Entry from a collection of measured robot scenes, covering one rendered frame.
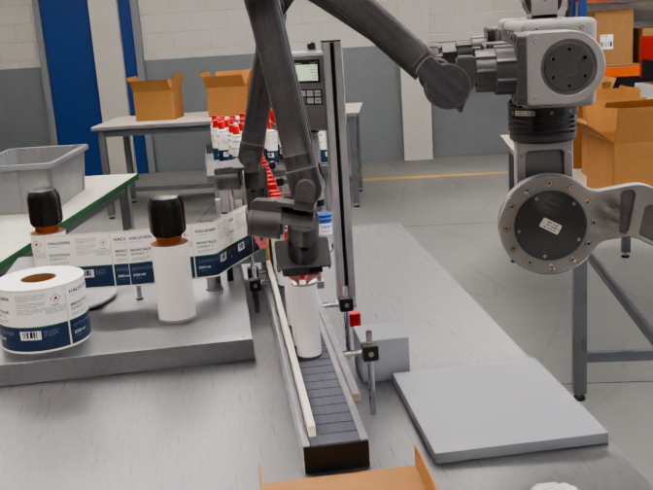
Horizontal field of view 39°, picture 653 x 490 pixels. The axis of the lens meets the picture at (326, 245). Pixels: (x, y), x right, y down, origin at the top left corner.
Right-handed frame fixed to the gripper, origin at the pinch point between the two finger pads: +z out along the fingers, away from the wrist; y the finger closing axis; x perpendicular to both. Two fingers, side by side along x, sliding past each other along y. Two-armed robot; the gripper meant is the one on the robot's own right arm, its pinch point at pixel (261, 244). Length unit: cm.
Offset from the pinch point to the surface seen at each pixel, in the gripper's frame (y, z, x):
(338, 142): 0.7, -24.0, 21.0
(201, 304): 2.4, 13.2, -16.5
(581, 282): -104, 51, 123
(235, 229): -20.1, -0.2, -6.3
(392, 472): 90, 19, 15
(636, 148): -102, 1, 145
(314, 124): -0.5, -28.6, 15.4
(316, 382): 60, 14, 6
